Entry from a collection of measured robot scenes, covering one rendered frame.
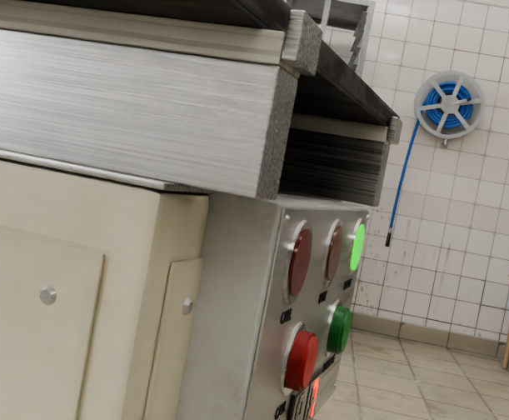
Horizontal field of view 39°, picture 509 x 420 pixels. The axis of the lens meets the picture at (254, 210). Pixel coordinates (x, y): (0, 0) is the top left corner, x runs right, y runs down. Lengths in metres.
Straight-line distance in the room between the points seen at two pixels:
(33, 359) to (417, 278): 4.32
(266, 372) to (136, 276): 0.09
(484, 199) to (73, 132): 4.35
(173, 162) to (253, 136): 0.03
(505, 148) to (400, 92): 0.72
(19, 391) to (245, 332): 0.09
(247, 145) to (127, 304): 0.07
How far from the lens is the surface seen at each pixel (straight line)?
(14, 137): 0.30
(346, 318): 0.46
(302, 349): 0.36
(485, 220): 4.60
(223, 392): 0.31
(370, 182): 0.54
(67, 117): 0.29
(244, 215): 0.30
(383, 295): 4.56
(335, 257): 0.41
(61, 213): 0.28
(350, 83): 0.41
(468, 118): 4.55
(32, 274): 0.28
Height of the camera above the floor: 0.85
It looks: 3 degrees down
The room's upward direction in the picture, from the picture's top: 10 degrees clockwise
